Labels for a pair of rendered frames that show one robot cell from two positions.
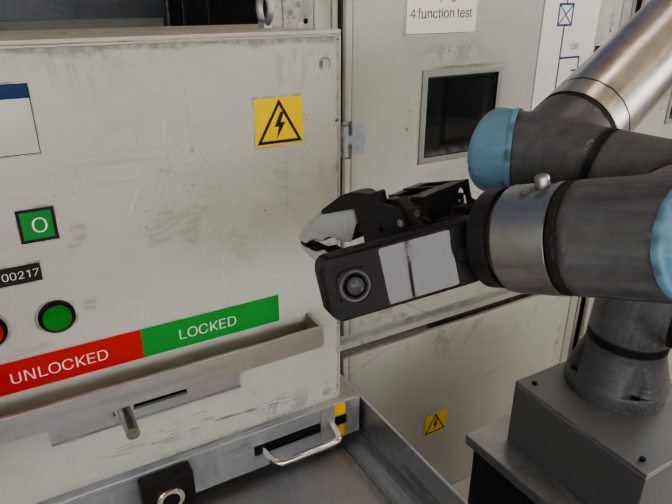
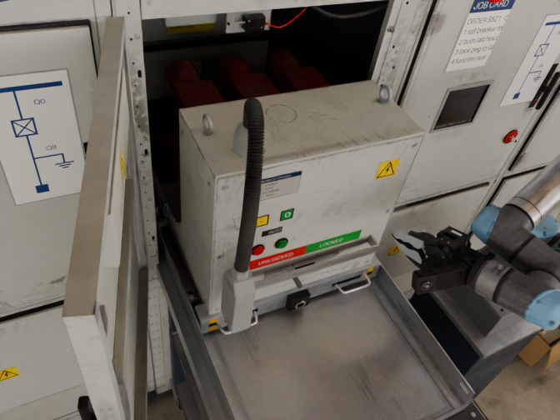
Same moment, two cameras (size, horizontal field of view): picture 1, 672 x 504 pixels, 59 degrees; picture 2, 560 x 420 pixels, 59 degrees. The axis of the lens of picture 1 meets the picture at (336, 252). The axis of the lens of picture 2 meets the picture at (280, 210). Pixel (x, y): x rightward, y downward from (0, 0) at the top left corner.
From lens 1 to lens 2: 0.71 m
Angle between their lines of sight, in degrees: 22
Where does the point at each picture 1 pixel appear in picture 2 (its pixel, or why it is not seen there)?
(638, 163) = (534, 259)
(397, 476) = (391, 302)
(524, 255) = (487, 292)
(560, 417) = not seen: hidden behind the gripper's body
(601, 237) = (512, 299)
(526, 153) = (496, 236)
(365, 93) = (413, 102)
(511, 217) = (486, 278)
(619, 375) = not seen: hidden behind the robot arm
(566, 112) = (517, 221)
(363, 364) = not seen: hidden behind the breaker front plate
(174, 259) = (328, 221)
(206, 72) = (366, 156)
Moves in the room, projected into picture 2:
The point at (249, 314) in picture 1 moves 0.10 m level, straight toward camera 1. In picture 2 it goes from (348, 237) to (356, 268)
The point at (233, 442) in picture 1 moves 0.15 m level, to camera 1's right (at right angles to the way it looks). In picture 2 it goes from (325, 282) to (379, 290)
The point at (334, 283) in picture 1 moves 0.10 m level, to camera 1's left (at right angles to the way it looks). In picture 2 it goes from (420, 284) to (369, 277)
